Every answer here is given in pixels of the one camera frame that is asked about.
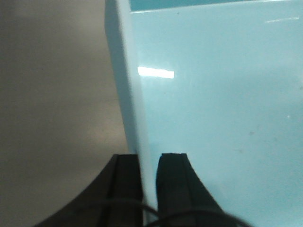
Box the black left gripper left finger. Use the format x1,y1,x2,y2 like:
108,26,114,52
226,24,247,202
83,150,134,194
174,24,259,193
37,154,143,227

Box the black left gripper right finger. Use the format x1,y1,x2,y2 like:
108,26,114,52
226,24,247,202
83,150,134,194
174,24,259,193
144,153,251,227

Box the light blue plastic bin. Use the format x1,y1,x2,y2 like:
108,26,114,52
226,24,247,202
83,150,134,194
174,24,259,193
105,0,303,227

